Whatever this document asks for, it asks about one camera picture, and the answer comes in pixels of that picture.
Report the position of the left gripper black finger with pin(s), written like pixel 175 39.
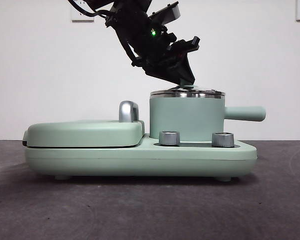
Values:
pixel 186 67
pixel 162 71

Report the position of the glass lid with green knob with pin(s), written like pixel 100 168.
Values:
pixel 186 86

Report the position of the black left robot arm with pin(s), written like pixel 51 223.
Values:
pixel 129 5

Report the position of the silver control knob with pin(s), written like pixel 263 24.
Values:
pixel 222 140
pixel 169 138

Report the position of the green breakfast machine base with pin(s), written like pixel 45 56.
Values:
pixel 139 160

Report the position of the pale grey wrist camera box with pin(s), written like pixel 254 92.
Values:
pixel 168 13

